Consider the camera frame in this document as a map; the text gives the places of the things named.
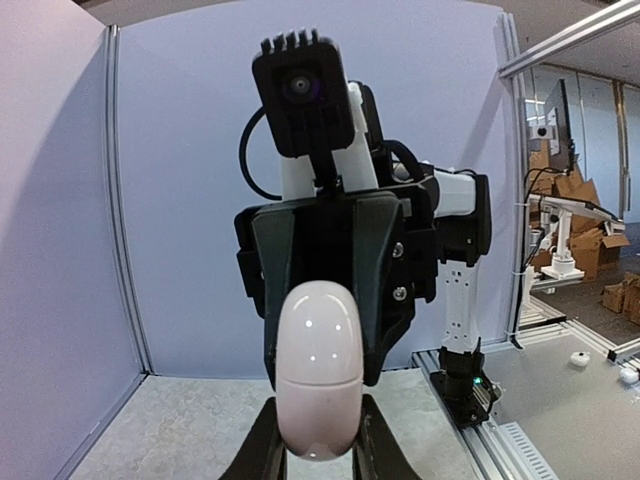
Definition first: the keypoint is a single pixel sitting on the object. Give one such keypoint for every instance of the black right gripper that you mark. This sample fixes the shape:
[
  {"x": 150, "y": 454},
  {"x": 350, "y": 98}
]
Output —
[{"x": 381, "y": 246}]

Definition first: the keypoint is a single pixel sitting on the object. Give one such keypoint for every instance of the aluminium front rail base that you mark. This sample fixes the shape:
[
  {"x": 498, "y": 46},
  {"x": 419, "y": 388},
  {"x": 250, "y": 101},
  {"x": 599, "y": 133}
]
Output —
[{"x": 514, "y": 442}]

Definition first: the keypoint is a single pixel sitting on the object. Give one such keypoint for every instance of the cardboard boxes pile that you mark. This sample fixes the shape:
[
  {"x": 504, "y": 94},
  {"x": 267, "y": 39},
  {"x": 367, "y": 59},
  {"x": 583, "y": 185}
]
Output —
[{"x": 547, "y": 179}]

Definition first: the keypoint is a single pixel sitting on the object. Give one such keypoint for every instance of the pink white earbud charging case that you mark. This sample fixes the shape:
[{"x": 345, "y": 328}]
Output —
[{"x": 319, "y": 371}]

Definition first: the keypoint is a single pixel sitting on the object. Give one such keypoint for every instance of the aluminium corner post left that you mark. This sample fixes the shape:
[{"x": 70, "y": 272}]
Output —
[{"x": 116, "y": 202}]

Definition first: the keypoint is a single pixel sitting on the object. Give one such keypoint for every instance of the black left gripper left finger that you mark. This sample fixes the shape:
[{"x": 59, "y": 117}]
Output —
[{"x": 262, "y": 455}]

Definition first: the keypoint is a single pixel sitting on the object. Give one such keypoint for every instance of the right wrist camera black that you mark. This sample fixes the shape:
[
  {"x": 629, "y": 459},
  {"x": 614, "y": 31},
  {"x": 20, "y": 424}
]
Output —
[{"x": 315, "y": 115}]

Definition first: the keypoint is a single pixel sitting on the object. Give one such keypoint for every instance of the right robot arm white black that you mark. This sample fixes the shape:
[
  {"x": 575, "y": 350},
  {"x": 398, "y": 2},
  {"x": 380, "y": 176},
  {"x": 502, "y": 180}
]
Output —
[{"x": 460, "y": 203}]

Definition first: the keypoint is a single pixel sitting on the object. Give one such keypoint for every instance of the white case on far table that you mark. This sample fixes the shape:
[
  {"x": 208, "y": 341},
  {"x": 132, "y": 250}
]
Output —
[{"x": 580, "y": 359}]

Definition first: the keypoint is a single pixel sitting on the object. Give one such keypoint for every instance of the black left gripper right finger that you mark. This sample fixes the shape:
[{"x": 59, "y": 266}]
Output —
[{"x": 376, "y": 454}]

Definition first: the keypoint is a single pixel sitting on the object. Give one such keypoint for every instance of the aluminium corner post right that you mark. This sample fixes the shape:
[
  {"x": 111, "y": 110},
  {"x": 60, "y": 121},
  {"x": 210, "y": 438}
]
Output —
[{"x": 516, "y": 163}]

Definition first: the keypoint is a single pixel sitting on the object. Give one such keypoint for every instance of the overhead aluminium frame beam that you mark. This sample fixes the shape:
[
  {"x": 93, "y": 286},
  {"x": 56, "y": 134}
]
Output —
[{"x": 611, "y": 18}]

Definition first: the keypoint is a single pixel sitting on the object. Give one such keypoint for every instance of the aluminium corner post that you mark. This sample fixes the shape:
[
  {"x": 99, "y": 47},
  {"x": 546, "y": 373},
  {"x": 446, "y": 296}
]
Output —
[
  {"x": 516, "y": 163},
  {"x": 116, "y": 202}
]

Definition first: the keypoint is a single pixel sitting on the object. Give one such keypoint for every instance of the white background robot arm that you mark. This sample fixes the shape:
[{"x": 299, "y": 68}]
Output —
[{"x": 567, "y": 226}]

